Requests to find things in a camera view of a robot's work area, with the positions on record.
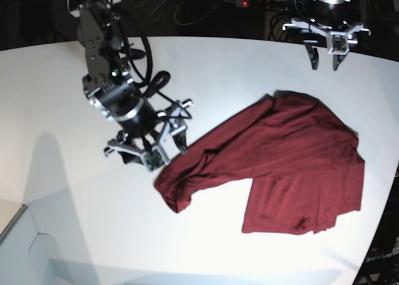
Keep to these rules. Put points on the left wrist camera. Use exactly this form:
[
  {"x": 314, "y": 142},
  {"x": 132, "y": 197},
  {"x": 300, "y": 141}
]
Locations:
[{"x": 339, "y": 44}]

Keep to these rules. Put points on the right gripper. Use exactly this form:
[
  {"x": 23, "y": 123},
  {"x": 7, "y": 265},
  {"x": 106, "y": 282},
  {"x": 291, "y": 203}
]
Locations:
[{"x": 150, "y": 137}]

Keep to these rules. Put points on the black power strip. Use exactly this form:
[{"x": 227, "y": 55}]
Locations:
[{"x": 268, "y": 5}]

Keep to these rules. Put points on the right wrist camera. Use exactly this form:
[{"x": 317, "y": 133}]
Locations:
[{"x": 153, "y": 160}]

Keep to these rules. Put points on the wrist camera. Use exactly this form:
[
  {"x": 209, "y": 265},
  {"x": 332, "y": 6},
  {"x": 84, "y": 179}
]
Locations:
[
  {"x": 339, "y": 44},
  {"x": 153, "y": 160}
]

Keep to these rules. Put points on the dark red t-shirt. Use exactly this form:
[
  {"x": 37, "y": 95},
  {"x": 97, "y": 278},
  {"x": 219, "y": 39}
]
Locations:
[{"x": 301, "y": 158}]

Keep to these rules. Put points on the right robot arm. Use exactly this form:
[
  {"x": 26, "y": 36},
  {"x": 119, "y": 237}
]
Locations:
[{"x": 120, "y": 82}]

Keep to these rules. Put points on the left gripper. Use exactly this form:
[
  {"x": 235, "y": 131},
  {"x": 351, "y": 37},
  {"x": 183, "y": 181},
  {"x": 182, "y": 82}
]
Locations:
[{"x": 328, "y": 17}]

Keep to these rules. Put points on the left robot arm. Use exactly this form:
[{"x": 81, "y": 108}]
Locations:
[{"x": 193, "y": 12}]

